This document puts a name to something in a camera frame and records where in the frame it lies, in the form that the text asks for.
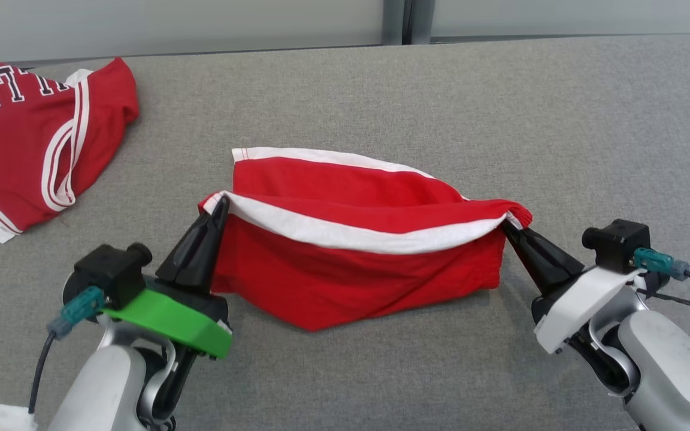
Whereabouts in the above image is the red shorts white stripe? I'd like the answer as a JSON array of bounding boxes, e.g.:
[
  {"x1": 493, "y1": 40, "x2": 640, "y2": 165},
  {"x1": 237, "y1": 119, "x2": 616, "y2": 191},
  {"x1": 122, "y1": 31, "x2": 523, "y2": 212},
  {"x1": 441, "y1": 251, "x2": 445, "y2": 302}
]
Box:
[{"x1": 198, "y1": 147, "x2": 533, "y2": 332}]

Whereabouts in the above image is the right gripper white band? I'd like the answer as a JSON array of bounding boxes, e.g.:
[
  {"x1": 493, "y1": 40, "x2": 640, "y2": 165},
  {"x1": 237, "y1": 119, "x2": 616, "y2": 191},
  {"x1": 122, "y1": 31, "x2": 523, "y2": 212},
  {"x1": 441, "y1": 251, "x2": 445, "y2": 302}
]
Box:
[{"x1": 501, "y1": 221, "x2": 645, "y2": 355}]

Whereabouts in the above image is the black cable teal connector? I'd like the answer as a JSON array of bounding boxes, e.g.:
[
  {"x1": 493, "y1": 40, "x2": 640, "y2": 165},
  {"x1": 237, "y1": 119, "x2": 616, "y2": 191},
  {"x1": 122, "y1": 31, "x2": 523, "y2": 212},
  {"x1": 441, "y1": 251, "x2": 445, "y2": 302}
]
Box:
[
  {"x1": 29, "y1": 286, "x2": 106, "y2": 415},
  {"x1": 632, "y1": 247, "x2": 690, "y2": 315}
]

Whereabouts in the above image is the grey metal partition post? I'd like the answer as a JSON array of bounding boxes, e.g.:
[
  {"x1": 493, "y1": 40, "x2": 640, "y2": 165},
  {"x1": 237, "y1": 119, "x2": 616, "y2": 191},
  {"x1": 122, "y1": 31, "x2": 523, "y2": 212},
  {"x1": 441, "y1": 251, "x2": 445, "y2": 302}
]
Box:
[
  {"x1": 410, "y1": 0, "x2": 435, "y2": 44},
  {"x1": 383, "y1": 0, "x2": 406, "y2": 46}
]

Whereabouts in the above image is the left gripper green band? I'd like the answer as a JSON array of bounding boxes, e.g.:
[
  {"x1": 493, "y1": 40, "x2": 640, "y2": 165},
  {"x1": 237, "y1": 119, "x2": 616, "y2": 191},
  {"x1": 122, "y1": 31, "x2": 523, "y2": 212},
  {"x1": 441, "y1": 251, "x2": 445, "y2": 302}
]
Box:
[{"x1": 102, "y1": 195, "x2": 233, "y2": 360}]

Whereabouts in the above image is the right black cable teal connector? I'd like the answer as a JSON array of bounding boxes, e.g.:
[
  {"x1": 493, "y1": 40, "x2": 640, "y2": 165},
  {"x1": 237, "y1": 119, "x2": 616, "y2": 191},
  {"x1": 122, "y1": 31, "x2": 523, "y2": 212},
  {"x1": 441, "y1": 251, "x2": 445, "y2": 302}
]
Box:
[{"x1": 632, "y1": 247, "x2": 690, "y2": 315}]

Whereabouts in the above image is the red basketball jersey white trim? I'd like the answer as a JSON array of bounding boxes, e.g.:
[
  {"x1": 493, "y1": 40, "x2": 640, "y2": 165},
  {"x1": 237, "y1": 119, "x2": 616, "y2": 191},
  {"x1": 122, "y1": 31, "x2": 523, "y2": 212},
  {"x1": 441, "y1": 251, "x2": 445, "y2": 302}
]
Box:
[{"x1": 0, "y1": 57, "x2": 140, "y2": 244}]

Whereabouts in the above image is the left black cable teal connector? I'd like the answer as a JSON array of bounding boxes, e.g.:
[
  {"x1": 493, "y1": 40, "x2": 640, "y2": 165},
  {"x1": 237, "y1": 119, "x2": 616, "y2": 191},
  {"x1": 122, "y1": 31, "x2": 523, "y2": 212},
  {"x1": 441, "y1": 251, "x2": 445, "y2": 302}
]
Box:
[{"x1": 29, "y1": 286, "x2": 106, "y2": 415}]

